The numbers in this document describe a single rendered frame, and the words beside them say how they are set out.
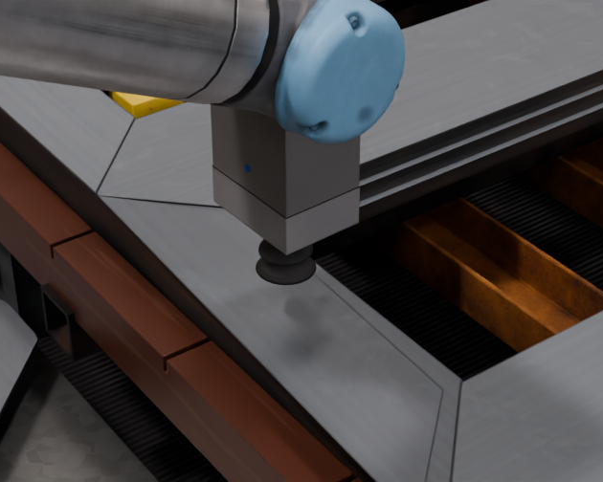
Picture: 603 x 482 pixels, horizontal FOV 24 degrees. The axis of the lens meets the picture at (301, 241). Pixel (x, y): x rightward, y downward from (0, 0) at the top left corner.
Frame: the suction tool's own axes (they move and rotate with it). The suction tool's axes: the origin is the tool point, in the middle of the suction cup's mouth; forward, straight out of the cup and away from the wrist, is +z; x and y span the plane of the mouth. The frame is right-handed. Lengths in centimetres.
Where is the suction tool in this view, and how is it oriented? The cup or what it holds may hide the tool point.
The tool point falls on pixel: (285, 267)
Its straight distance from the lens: 99.5
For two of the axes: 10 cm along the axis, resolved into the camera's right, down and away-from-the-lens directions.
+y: -6.1, -4.5, 6.5
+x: -7.9, 3.5, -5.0
